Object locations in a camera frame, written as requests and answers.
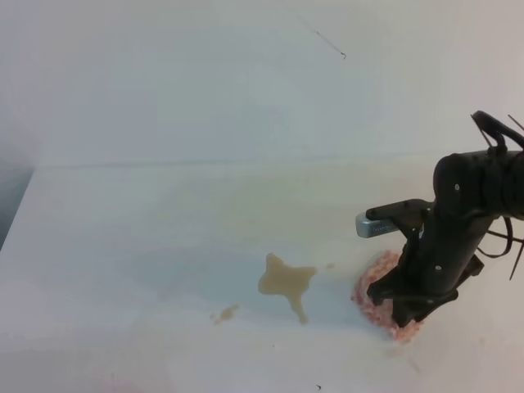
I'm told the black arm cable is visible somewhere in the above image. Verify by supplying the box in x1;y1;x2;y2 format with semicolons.
470;110;524;282

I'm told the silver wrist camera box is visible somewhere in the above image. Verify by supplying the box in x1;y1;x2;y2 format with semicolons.
355;213;398;238

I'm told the pink white striped rag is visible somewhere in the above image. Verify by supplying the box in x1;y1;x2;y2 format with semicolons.
351;250;423;343

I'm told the small coffee stain splatter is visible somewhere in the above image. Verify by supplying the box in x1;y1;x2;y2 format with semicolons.
210;304;240;326

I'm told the large coffee stain puddle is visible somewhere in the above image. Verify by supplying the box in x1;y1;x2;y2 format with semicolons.
258;253;318;324

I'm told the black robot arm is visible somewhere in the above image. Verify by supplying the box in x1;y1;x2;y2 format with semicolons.
357;150;523;328

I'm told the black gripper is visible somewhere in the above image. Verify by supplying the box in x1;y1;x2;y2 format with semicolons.
365;199;491;328

